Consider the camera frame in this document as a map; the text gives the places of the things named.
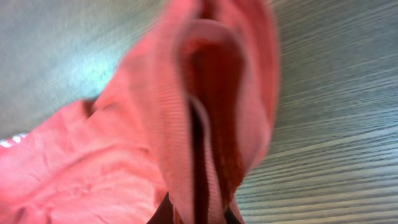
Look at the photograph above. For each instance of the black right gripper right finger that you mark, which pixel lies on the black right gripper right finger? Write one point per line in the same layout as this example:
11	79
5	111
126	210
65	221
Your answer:
230	217

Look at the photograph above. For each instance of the red printed t-shirt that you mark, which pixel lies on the red printed t-shirt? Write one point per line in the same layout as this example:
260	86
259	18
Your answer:
189	112

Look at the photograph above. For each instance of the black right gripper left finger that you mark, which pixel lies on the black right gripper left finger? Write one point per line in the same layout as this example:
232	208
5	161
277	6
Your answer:
164	214

